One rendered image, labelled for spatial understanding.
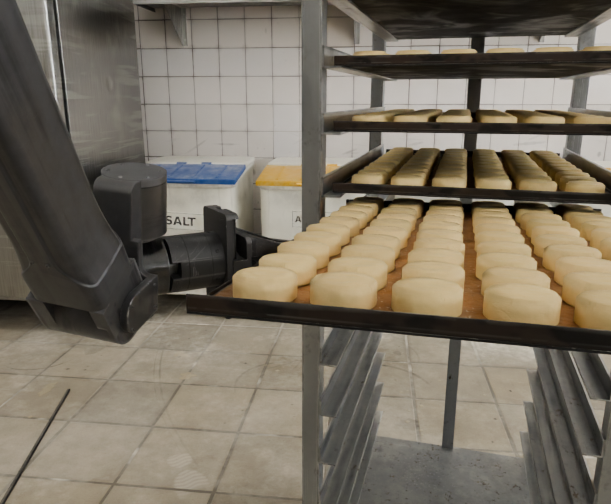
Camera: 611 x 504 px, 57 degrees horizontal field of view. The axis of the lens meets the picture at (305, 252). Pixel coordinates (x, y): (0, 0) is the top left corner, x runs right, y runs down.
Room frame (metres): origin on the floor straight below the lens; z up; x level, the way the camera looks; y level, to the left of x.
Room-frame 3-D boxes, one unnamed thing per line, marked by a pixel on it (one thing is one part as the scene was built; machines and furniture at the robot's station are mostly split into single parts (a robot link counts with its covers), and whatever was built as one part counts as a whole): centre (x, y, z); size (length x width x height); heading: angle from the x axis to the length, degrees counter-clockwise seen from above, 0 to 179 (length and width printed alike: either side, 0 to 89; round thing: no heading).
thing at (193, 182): (2.96, 0.57, 0.38); 0.64 x 0.54 x 0.77; 176
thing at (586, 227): (0.66, -0.36, 0.93); 0.05 x 0.05 x 0.02
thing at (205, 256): (0.55, 0.11, 0.93); 0.07 x 0.07 x 0.10; 30
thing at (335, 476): (1.12, -0.12, 0.42); 0.64 x 0.03 x 0.03; 164
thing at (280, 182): (2.88, -0.07, 0.38); 0.64 x 0.54 x 0.77; 174
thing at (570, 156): (1.02, -0.50, 0.96); 0.64 x 0.03 x 0.03; 164
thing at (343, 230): (0.63, -0.03, 0.93); 0.05 x 0.05 x 0.02
